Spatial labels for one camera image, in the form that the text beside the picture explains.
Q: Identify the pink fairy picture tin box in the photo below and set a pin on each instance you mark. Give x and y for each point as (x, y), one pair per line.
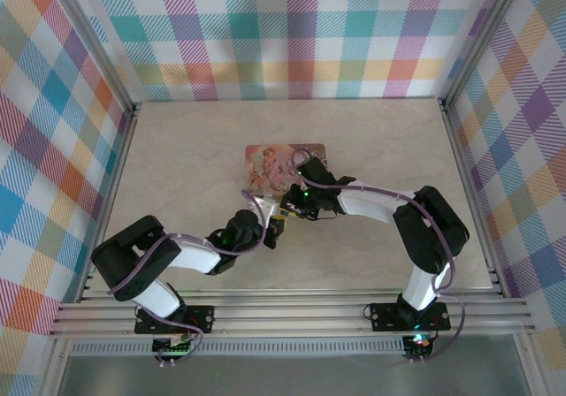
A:
(265, 170)

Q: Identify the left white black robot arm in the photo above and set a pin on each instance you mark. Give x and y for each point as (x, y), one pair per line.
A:
(199, 256)

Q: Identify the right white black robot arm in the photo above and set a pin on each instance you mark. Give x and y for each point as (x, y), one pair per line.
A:
(371, 203)

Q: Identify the grey metal panel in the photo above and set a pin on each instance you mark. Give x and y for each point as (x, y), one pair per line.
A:
(287, 376)

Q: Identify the aluminium mounting rail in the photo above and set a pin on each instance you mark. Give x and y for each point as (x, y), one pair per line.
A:
(287, 316)

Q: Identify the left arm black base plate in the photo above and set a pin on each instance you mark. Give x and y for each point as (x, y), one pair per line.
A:
(204, 321)

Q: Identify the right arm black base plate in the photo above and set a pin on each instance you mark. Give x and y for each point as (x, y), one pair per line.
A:
(384, 318)

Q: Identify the aluminium side rail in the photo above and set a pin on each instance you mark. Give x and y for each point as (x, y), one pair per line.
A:
(119, 157)
(466, 170)

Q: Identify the aluminium corner post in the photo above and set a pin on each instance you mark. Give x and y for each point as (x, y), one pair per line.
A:
(486, 38)
(97, 47)

